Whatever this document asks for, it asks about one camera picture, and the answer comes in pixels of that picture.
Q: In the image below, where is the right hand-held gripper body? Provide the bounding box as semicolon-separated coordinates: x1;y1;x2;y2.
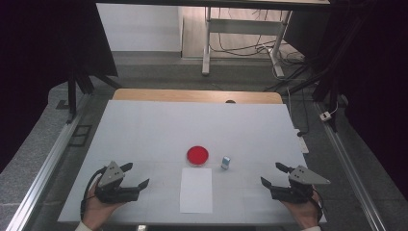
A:
269;165;332;204

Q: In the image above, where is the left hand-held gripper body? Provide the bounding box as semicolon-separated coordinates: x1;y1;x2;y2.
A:
93;160;141;204

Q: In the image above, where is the white paper sheet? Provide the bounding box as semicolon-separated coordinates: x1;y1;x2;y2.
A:
179;167;214;215

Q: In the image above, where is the round red ink pad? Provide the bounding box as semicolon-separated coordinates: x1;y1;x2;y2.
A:
186;145;210;167

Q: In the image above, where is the person's right hand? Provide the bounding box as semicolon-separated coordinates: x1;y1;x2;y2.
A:
281;191;323;231

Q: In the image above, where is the person's left hand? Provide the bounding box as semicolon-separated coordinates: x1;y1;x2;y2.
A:
81;179;127;231

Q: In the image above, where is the person's left white sleeve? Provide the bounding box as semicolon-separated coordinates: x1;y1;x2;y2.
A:
74;220;94;231

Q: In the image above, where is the large white table cover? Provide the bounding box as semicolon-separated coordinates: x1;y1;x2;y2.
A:
57;99;327;224

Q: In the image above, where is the wooden table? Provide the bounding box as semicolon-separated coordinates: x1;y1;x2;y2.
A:
112;88;284;105

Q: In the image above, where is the black curtain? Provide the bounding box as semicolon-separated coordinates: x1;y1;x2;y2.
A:
0;0;119;174
283;0;408;201

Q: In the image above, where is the left hand-held gripper black cable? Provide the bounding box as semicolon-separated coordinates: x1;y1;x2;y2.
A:
79;166;108;223

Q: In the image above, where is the hand-held gripper black cable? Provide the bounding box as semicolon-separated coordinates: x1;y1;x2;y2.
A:
79;166;108;223
308;188;325;223

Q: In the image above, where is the right hand-held gripper black cable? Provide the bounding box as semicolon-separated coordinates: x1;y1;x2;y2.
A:
308;188;325;223

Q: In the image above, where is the black floor socket frame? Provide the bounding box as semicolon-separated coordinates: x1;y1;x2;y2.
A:
67;124;93;148

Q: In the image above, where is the aluminium rail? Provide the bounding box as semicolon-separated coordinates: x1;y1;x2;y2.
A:
5;94;92;231
313;101;389;231

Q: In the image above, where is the tangle of black floor cables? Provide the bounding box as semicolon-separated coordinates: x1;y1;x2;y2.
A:
208;8;321;94

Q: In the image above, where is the white metal desk frame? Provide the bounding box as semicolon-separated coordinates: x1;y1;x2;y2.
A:
201;6;293;79

